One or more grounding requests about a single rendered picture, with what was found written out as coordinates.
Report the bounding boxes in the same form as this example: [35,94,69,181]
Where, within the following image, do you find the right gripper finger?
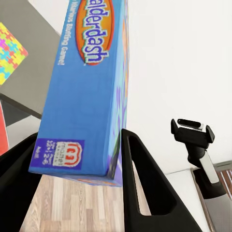
[171,118,191,142]
[194,125,215,144]

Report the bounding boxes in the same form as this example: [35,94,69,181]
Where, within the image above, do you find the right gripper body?
[174,126,210,155]

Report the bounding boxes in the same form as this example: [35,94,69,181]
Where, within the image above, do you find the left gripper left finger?
[0,132,42,232]

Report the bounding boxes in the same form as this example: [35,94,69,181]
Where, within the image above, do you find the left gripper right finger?
[121,129,203,232]

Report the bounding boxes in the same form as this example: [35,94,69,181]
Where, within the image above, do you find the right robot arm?
[171,118,232,232]

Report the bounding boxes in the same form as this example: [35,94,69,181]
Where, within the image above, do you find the jigsaw puzzle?
[0,22,28,86]

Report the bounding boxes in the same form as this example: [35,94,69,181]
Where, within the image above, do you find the board game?
[28,0,130,187]

